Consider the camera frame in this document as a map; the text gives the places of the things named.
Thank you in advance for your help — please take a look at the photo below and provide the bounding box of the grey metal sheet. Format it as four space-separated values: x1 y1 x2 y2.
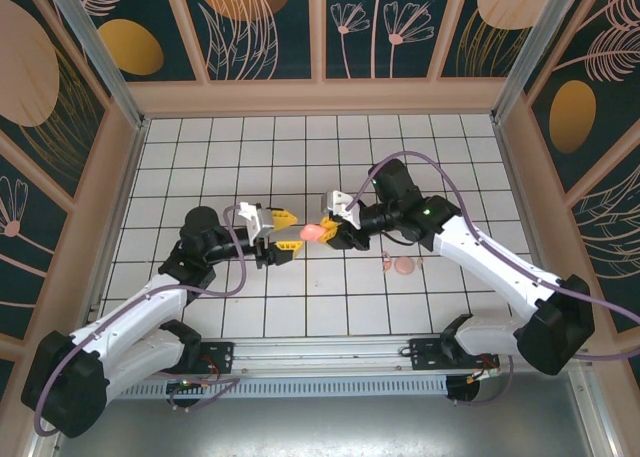
27 371 616 457

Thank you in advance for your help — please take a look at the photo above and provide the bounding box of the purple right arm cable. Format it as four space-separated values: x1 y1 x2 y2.
347 150 640 364

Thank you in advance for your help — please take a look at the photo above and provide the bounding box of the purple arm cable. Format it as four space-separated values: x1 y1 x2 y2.
347 150 640 364
33 204 251 437

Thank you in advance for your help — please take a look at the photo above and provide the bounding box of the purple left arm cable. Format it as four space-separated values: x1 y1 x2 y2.
33 204 251 437

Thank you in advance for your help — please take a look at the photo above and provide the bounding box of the thin black cable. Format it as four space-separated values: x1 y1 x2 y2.
378 230 419 247

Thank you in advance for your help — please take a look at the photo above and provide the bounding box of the aluminium table side rail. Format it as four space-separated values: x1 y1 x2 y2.
493 119 589 339
82 120 151 331

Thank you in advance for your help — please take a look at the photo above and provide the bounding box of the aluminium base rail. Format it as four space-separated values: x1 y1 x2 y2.
87 334 594 378

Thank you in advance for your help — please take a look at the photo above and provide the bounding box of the slotted grey cable duct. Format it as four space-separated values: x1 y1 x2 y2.
107 376 449 399

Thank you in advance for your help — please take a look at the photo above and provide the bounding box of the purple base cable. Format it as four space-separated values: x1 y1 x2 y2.
447 354 517 408
167 375 242 413

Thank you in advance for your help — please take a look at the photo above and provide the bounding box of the aluminium frame post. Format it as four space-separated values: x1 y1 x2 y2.
39 0 151 131
491 0 600 124

